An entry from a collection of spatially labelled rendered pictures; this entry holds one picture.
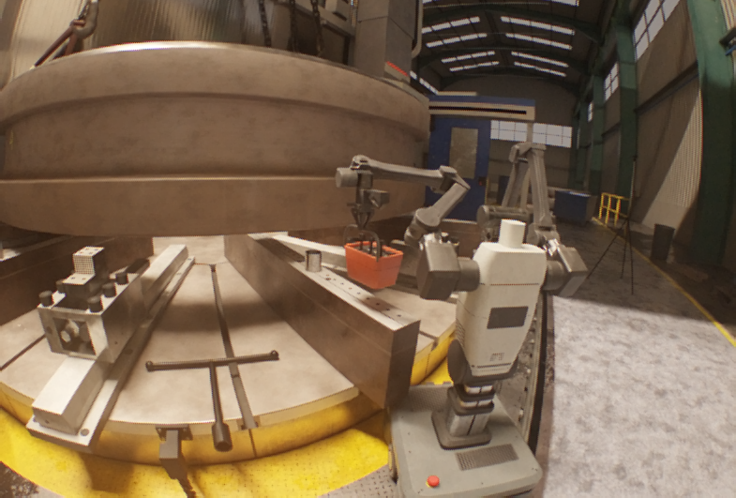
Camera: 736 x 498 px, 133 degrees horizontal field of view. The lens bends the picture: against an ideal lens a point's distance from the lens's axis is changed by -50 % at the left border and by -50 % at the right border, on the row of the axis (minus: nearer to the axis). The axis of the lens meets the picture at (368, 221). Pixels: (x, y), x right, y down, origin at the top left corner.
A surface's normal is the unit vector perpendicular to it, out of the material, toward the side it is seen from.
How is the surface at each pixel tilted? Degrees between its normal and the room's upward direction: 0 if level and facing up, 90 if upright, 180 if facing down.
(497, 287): 90
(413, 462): 0
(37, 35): 90
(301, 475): 0
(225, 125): 90
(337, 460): 0
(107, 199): 90
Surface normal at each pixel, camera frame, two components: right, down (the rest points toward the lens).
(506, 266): 0.06, 0.19
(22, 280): 0.99, 0.08
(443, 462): 0.07, -0.98
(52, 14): 0.87, 0.15
